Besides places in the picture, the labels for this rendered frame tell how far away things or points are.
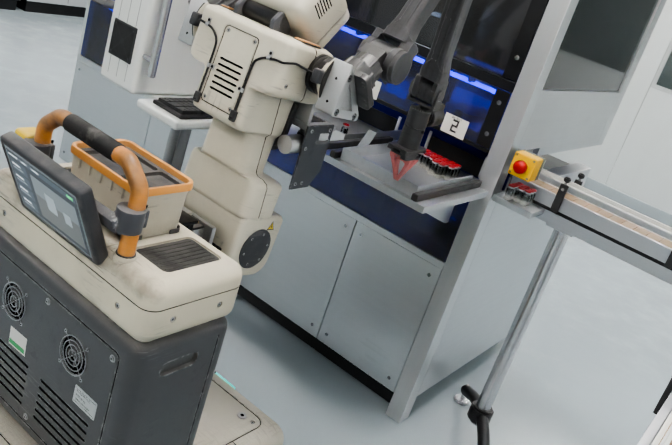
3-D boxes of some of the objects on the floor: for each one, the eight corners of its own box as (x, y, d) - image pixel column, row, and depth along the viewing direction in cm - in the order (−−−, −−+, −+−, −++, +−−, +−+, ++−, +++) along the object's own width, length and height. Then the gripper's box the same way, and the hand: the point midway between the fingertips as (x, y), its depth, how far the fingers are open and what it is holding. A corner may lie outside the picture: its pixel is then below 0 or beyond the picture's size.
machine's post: (394, 407, 260) (653, -240, 191) (408, 417, 257) (676, -237, 188) (385, 413, 255) (647, -249, 186) (399, 423, 252) (670, -246, 183)
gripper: (414, 120, 197) (395, 172, 202) (394, 121, 189) (375, 176, 194) (435, 130, 194) (415, 183, 199) (415, 132, 185) (395, 187, 191)
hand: (396, 177), depth 196 cm, fingers closed
